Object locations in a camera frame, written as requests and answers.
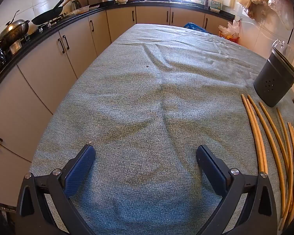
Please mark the bunch of wooden chopsticks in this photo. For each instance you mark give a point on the bunch of wooden chopsticks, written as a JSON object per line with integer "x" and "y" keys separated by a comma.
{"x": 261, "y": 156}

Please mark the steel kettle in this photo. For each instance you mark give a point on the steel kettle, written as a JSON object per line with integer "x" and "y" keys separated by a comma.
{"x": 76, "y": 5}

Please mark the tray of food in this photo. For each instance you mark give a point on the tray of food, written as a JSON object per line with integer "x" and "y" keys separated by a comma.
{"x": 80, "y": 9}

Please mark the black kitchen countertop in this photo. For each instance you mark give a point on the black kitchen countertop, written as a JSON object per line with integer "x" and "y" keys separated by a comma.
{"x": 5, "y": 74}

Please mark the steel wok with lid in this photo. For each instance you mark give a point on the steel wok with lid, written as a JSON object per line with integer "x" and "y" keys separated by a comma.
{"x": 13, "y": 30}

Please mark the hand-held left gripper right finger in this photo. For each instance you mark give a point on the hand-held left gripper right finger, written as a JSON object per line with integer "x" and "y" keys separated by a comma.
{"x": 210, "y": 169}

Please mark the blue plastic bag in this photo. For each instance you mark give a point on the blue plastic bag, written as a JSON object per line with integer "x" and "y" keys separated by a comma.
{"x": 194, "y": 26}

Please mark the green white carton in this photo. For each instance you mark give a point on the green white carton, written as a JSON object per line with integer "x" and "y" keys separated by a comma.
{"x": 215, "y": 3}

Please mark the gas stove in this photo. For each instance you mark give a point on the gas stove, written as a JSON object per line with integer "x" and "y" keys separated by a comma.
{"x": 47, "y": 25}

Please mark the row of beige base cabinets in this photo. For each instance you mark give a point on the row of beige base cabinets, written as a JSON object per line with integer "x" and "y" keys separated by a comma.
{"x": 46, "y": 58}

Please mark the translucent white plastic bag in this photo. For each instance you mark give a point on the translucent white plastic bag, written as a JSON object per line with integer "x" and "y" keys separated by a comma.
{"x": 281, "y": 7}

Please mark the black frying pan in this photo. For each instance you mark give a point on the black frying pan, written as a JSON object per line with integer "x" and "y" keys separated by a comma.
{"x": 47, "y": 16}

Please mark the grey green tablecloth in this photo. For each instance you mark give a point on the grey green tablecloth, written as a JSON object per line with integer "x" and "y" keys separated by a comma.
{"x": 147, "y": 102}

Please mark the dark grey perforated chopstick holder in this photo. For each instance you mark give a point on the dark grey perforated chopstick holder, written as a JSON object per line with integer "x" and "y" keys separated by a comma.
{"x": 272, "y": 83}

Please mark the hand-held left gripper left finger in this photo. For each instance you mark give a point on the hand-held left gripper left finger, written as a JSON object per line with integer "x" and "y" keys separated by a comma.
{"x": 79, "y": 171}

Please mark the small mortar bowl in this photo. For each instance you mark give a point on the small mortar bowl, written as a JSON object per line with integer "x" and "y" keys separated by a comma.
{"x": 121, "y": 0}

